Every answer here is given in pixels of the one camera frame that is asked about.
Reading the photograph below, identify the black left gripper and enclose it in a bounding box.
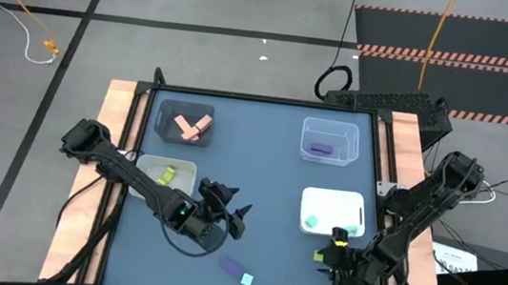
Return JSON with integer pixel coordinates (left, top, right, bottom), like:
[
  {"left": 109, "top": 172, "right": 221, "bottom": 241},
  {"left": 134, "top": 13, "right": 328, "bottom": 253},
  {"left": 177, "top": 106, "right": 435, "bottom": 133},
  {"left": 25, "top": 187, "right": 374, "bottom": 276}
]
[{"left": 193, "top": 175, "right": 257, "bottom": 244}]

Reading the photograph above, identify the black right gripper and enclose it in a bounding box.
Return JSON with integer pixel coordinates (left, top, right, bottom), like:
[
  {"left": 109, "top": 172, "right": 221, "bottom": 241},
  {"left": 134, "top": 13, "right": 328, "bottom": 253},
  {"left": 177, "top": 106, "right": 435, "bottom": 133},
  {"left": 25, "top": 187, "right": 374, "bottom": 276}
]
[{"left": 314, "top": 224, "right": 366, "bottom": 285}]

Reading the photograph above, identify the purple foam block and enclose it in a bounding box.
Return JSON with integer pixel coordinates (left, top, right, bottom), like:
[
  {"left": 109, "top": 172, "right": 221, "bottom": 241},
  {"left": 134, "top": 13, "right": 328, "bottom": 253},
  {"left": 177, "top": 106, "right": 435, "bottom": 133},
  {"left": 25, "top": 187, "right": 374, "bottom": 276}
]
[
  {"left": 218, "top": 256, "right": 248, "bottom": 280},
  {"left": 309, "top": 140, "right": 335, "bottom": 155}
]

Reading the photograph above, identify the small wooden block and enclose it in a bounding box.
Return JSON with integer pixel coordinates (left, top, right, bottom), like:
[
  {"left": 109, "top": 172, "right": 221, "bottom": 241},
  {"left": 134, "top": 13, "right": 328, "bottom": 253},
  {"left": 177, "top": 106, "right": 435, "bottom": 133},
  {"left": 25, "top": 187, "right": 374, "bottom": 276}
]
[{"left": 193, "top": 112, "right": 215, "bottom": 135}]

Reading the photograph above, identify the white plastic bin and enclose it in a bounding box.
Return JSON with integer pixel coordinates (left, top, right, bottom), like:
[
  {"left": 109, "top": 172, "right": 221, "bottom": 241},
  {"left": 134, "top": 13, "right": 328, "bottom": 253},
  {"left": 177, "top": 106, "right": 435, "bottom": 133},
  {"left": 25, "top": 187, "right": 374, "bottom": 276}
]
[
  {"left": 126, "top": 152, "right": 200, "bottom": 207},
  {"left": 296, "top": 185, "right": 371, "bottom": 241}
]

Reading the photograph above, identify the dark grey plastic bin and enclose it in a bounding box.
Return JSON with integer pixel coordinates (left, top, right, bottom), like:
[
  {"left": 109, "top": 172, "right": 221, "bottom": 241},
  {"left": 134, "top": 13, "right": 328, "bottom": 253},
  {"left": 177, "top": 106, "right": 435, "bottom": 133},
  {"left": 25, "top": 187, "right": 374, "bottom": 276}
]
[{"left": 152, "top": 97, "right": 218, "bottom": 149}]

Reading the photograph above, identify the clear plastic bin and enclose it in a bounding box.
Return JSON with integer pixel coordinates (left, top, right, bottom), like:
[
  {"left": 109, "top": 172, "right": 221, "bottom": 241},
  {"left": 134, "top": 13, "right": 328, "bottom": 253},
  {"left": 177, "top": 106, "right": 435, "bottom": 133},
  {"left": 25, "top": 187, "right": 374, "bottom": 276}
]
[{"left": 297, "top": 114, "right": 364, "bottom": 170}]

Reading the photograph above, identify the wooden table side board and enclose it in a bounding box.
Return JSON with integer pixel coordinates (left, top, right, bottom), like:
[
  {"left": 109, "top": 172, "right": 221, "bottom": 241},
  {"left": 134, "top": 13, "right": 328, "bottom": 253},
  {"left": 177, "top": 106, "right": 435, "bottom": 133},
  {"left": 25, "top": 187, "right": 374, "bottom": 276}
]
[
  {"left": 38, "top": 72, "right": 152, "bottom": 285},
  {"left": 371, "top": 111, "right": 467, "bottom": 285}
]

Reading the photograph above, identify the black perforated computer case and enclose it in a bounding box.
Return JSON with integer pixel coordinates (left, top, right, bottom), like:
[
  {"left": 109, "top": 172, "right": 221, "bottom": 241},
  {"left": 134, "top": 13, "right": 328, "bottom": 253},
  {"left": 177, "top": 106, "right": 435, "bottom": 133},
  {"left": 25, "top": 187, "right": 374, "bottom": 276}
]
[{"left": 317, "top": 81, "right": 457, "bottom": 154}]

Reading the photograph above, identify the black mat orange striped edge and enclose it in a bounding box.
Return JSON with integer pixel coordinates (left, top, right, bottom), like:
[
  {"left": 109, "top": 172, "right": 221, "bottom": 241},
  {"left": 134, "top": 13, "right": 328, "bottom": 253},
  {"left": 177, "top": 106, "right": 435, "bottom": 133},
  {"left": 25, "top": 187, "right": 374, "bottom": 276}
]
[
  {"left": 351, "top": 50, "right": 508, "bottom": 127},
  {"left": 350, "top": 2, "right": 508, "bottom": 68}
]

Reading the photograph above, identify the black table frame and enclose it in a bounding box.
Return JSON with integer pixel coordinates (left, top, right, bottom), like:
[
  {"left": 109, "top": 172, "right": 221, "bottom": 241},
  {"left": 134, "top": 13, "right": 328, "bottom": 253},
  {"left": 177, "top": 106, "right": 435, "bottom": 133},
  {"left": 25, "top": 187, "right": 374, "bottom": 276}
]
[{"left": 73, "top": 60, "right": 433, "bottom": 285}]

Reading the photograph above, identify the black floor cable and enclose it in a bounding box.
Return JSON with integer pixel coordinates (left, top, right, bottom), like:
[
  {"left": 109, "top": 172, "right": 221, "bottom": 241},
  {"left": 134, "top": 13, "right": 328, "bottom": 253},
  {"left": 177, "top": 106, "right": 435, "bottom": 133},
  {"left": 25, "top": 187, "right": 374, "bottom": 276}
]
[{"left": 312, "top": 0, "right": 364, "bottom": 105}]

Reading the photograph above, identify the yellow floor cable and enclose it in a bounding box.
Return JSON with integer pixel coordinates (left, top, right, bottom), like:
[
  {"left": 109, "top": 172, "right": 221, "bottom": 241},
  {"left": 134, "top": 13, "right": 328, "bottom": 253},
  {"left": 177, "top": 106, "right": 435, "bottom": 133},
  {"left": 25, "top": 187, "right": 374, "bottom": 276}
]
[{"left": 416, "top": 0, "right": 459, "bottom": 95}]

